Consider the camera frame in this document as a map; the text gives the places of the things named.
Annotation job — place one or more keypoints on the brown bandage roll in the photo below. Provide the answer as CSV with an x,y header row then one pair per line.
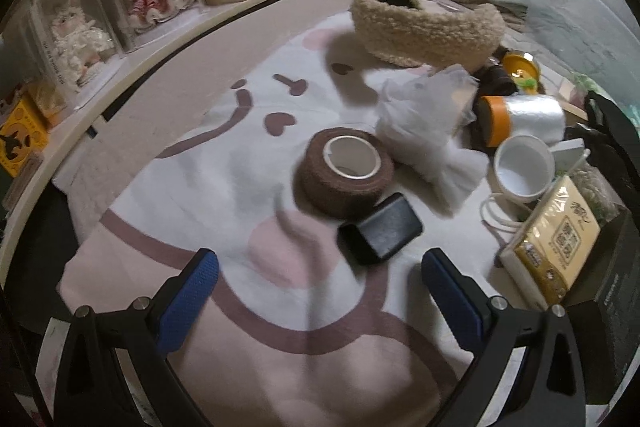
x,y
340,192

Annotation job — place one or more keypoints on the brown fur headband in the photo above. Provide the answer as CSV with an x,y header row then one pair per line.
x,y
495,79

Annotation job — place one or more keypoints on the clear plastic storage box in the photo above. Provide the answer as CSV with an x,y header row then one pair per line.
x,y
575,17

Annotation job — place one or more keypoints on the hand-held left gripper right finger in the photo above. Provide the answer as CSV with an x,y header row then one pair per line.
x,y
452,302

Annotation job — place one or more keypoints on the white plastic bag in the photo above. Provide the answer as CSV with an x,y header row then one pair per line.
x,y
430,127

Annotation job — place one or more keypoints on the yellow plastic toy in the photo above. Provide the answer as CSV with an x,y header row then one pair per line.
x,y
520,69

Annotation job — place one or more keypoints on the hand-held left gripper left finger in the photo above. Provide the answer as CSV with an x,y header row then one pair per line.
x,y
187,302

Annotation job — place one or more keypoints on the black product box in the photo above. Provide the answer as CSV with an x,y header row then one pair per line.
x,y
610,297

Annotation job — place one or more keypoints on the white plastic cup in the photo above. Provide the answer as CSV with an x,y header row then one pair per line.
x,y
525,167

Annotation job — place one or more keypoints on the small black case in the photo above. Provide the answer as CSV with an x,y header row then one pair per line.
x,y
380,234

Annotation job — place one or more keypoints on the tan tissue pack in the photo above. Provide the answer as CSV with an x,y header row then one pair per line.
x,y
555,247

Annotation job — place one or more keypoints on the yellow printed box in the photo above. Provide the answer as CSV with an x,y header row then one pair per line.
x,y
20,142

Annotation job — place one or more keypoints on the white doll display case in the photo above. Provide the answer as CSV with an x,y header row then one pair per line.
x,y
75,42

